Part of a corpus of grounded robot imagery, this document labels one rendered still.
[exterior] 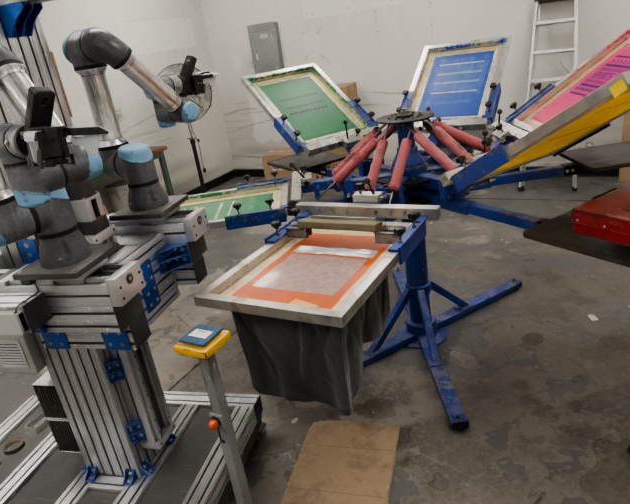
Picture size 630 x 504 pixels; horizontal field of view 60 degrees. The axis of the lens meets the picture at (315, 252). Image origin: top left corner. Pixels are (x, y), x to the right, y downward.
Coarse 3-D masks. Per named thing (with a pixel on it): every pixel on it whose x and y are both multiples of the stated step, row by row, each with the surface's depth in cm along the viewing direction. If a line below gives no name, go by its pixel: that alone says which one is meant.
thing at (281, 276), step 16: (304, 240) 235; (320, 240) 232; (336, 240) 229; (288, 256) 221; (304, 256) 218; (320, 256) 216; (272, 272) 208; (288, 272) 206; (304, 272) 204; (240, 288) 199; (256, 288) 197; (272, 288) 195; (288, 288) 193
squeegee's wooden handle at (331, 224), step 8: (304, 224) 225; (312, 224) 223; (320, 224) 221; (328, 224) 219; (336, 224) 218; (344, 224) 216; (352, 224) 214; (360, 224) 213; (368, 224) 211; (376, 224) 210
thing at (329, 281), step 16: (352, 240) 227; (368, 240) 224; (336, 256) 214; (352, 256) 212; (320, 272) 202; (336, 272) 200; (352, 272) 198; (304, 288) 192; (320, 288) 190; (336, 288) 188; (320, 304) 179
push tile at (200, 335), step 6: (198, 324) 175; (192, 330) 172; (198, 330) 171; (204, 330) 171; (210, 330) 170; (216, 330) 170; (222, 330) 171; (186, 336) 169; (192, 336) 168; (198, 336) 168; (204, 336) 167; (210, 336) 167; (186, 342) 166; (192, 342) 165; (198, 342) 164; (204, 342) 164
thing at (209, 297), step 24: (288, 240) 236; (240, 264) 211; (384, 264) 192; (216, 288) 196; (360, 288) 178; (240, 312) 182; (264, 312) 177; (288, 312) 172; (312, 312) 167; (336, 312) 165
